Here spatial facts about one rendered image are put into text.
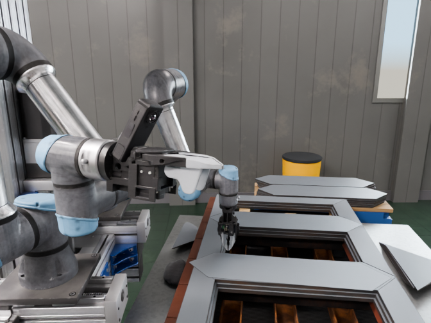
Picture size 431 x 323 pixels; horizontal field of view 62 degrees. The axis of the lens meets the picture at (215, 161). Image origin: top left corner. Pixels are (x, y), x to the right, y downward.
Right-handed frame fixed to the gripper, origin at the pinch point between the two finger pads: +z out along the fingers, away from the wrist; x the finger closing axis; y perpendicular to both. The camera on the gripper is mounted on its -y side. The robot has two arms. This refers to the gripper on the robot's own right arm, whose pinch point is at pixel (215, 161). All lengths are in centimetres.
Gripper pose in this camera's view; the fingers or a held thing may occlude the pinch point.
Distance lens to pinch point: 56.4
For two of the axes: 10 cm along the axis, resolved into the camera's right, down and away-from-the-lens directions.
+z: 9.1, 1.1, -3.9
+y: -0.6, 9.9, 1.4
